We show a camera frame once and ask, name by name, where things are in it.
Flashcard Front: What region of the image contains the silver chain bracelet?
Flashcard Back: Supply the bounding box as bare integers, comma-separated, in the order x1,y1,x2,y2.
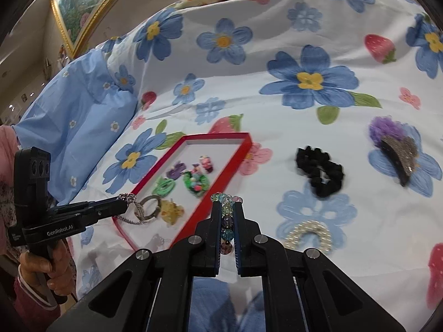
115,193,146,226

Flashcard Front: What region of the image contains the colourful crystal bead bracelet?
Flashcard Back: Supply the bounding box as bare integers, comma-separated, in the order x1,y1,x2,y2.
210,191,244,256

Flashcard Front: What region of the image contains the pearl bracelet with brooch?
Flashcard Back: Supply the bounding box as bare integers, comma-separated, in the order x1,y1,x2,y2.
284,219,334,253

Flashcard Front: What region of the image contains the light green hair tie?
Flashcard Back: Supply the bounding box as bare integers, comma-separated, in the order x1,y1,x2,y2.
151,176,177,197

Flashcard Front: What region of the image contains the amber translucent hair claw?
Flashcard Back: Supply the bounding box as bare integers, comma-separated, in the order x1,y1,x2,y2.
159,199,184,225

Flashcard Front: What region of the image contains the purple hair tie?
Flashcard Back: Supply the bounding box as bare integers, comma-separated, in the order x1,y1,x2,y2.
166,160,187,181

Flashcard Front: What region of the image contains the green beaded hair tie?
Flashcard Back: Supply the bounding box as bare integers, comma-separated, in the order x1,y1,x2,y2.
182,170,211,199

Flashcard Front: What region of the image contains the pink flower hair clip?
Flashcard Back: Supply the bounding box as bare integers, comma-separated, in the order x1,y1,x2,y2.
192,155,213,173

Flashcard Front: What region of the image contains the person's left forearm sleeve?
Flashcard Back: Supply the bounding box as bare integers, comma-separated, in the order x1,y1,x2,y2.
1,268,61,331

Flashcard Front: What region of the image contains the red jewelry tray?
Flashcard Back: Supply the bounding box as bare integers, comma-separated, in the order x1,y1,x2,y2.
113,133,252,252

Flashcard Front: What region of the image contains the person's left hand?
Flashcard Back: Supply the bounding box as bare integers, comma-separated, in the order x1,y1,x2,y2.
20,241,75,296

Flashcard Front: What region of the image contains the light blue pillow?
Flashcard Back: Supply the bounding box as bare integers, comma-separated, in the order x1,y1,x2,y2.
14,50,137,205

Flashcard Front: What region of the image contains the black velvet scrunchie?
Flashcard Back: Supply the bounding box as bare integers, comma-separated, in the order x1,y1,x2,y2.
295,146,345,199

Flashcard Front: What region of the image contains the purple tulle scrunchie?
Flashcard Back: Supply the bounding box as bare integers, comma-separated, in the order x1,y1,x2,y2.
369,116,405,147

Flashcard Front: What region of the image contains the glitter black hair claw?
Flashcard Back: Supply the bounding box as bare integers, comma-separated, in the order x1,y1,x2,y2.
380,136,418,187

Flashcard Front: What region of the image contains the floral white bedsheet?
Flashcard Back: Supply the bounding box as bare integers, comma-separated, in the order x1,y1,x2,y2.
74,0,442,331

